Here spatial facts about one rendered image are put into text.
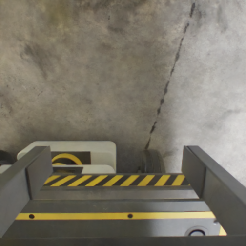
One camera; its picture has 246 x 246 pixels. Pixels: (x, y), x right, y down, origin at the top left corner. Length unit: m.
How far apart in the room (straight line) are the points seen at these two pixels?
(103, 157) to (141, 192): 0.21
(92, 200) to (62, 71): 0.40
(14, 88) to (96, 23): 0.32
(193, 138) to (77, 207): 0.45
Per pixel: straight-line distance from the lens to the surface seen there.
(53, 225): 0.35
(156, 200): 0.31
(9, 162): 0.68
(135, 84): 0.56
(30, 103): 0.63
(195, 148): 0.17
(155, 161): 0.49
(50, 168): 0.17
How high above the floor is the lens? 0.56
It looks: 75 degrees down
